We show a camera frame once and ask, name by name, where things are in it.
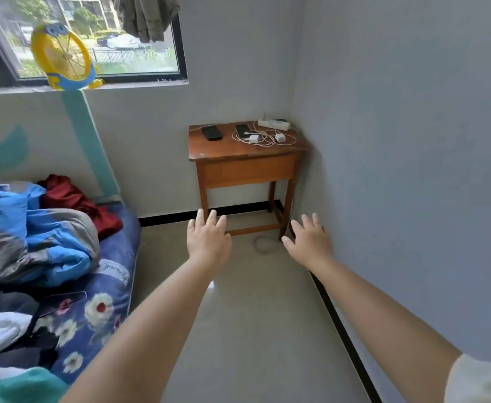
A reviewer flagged person's left hand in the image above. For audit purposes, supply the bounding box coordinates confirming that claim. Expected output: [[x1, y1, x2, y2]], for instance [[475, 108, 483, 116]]
[[186, 209, 232, 266]]

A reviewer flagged person's right hand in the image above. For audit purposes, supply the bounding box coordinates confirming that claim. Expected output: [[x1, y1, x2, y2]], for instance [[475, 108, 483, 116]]
[[281, 213, 334, 270]]

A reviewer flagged person's right forearm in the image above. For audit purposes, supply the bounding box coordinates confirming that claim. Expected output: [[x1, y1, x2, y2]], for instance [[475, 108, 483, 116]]
[[308, 259, 464, 403]]

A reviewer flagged person's left forearm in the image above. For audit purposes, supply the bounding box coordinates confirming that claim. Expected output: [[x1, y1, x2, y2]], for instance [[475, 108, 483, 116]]
[[59, 255, 217, 403]]

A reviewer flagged brown wooden desk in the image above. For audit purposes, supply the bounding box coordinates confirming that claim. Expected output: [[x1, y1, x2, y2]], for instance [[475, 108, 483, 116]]
[[188, 120, 309, 241]]

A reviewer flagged white power strip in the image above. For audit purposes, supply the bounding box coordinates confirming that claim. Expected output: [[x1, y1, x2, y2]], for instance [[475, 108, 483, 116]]
[[257, 118, 292, 132]]

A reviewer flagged blue floral bed sheet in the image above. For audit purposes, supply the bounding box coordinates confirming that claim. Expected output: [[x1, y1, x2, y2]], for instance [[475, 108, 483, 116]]
[[31, 200, 142, 386]]

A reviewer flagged red cloth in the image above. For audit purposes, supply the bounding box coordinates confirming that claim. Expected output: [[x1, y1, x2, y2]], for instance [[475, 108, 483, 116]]
[[39, 174, 124, 241]]

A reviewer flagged metal clothes hanger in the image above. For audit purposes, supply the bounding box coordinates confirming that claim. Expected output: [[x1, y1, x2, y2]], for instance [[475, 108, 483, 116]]
[[37, 290, 88, 318]]

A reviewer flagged blue and grey quilt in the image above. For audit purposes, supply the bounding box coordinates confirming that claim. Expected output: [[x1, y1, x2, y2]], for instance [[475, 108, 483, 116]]
[[0, 180, 102, 290]]

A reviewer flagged black garment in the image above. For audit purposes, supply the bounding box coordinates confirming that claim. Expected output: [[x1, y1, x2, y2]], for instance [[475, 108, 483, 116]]
[[0, 291, 60, 370]]

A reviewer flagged black framed window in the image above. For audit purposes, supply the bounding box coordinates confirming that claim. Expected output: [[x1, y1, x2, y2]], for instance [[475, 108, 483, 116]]
[[0, 0, 188, 88]]

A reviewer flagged yellow cartoon desk fan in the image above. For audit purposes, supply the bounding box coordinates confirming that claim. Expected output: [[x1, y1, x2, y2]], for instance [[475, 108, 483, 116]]
[[30, 22, 104, 91]]

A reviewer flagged grey hanging garment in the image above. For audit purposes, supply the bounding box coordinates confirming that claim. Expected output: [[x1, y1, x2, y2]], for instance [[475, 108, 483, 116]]
[[119, 0, 181, 43]]

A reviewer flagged white cloth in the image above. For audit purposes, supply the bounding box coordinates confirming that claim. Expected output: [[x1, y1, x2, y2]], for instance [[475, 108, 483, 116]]
[[0, 311, 34, 365]]

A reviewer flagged white shirt sleeve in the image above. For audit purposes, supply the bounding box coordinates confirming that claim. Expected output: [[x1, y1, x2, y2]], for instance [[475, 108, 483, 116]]
[[443, 353, 491, 403]]

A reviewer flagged teal cloth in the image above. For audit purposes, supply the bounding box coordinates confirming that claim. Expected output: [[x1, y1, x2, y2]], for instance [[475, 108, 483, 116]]
[[0, 367, 71, 403]]

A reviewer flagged tangled white charging cable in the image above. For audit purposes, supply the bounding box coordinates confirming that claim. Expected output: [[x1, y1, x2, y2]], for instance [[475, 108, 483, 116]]
[[231, 121, 297, 148]]

